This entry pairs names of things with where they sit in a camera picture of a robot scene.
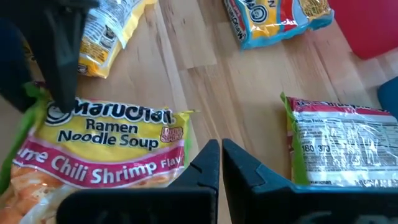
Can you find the red plastic bin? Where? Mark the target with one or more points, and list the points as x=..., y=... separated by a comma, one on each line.
x=367, y=25

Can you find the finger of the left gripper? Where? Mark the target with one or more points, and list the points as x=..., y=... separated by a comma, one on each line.
x=15, y=62
x=62, y=56

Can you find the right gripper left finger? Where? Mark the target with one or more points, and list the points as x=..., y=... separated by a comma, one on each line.
x=155, y=205

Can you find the teal plastic bin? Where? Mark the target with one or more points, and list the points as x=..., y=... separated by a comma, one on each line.
x=390, y=96

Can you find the blue Maruchan noodle packet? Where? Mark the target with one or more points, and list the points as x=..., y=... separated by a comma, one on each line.
x=273, y=21

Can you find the lime green Maruchan noodle packet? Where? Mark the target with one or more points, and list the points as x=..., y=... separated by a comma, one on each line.
x=342, y=146
x=109, y=140

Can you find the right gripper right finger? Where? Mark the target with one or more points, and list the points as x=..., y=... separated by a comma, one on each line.
x=280, y=205

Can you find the yellow Maruchan noodle packet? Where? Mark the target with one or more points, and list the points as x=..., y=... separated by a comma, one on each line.
x=105, y=37

